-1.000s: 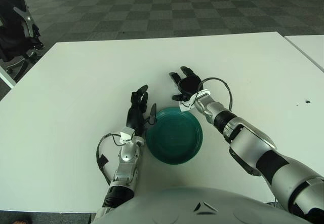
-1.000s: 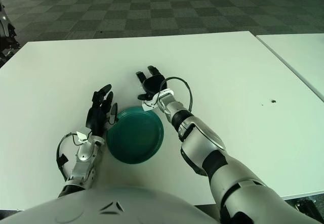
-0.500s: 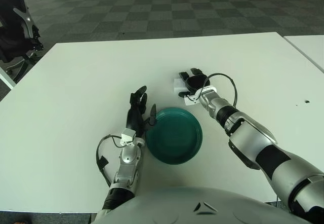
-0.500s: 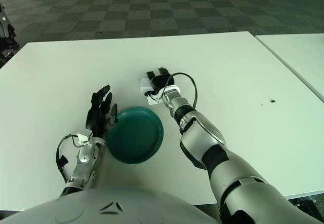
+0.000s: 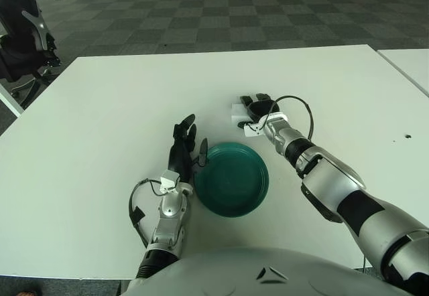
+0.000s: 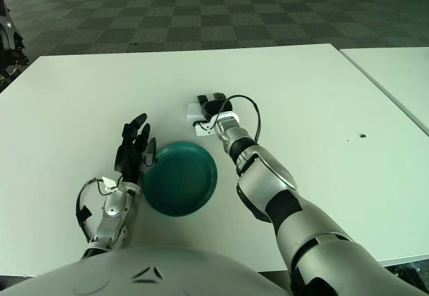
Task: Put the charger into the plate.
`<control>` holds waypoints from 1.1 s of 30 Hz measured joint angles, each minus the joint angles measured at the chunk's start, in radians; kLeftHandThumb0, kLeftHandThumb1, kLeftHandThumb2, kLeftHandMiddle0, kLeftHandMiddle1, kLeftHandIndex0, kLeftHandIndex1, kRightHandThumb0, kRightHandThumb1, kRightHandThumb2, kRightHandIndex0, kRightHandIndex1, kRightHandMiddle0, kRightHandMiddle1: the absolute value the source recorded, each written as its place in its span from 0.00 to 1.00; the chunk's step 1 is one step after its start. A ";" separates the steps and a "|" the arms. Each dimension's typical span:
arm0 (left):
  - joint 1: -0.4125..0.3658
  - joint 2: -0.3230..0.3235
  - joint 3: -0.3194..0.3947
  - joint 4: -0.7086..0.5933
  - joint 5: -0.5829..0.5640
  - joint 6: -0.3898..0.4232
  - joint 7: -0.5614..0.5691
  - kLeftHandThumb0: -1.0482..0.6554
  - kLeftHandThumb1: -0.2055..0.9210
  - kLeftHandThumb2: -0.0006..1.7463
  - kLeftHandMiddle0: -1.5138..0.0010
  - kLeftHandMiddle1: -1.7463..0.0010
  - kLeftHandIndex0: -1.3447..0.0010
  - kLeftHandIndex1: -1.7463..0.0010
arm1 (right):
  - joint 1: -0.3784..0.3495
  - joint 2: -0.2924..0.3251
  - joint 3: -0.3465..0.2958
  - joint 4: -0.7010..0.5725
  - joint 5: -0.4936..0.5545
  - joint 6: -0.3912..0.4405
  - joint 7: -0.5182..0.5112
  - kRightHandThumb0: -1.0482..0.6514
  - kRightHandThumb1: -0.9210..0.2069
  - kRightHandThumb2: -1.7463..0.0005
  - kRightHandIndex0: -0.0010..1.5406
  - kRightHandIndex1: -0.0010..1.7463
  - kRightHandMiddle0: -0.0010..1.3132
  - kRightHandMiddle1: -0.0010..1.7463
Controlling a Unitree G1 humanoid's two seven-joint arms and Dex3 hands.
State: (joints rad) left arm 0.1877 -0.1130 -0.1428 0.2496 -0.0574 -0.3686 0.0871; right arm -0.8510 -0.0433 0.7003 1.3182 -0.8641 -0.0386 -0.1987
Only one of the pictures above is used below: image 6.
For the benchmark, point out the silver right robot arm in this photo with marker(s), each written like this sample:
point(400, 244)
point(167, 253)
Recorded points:
point(268, 175)

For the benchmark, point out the white rectangular table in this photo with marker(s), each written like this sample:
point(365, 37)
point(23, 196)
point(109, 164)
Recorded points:
point(395, 75)

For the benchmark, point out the grey robot torso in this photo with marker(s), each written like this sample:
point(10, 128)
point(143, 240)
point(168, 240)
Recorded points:
point(134, 276)

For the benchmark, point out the white charger block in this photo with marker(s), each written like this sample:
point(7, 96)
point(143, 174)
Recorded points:
point(193, 112)

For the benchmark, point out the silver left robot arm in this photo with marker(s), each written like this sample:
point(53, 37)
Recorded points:
point(114, 209)

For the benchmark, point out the dark green round plate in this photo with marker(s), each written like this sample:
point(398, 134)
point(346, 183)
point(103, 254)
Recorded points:
point(181, 182)

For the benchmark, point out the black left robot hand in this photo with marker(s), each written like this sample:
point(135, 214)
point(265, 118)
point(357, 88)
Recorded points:
point(129, 158)

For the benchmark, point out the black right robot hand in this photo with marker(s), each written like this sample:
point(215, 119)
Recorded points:
point(218, 108)

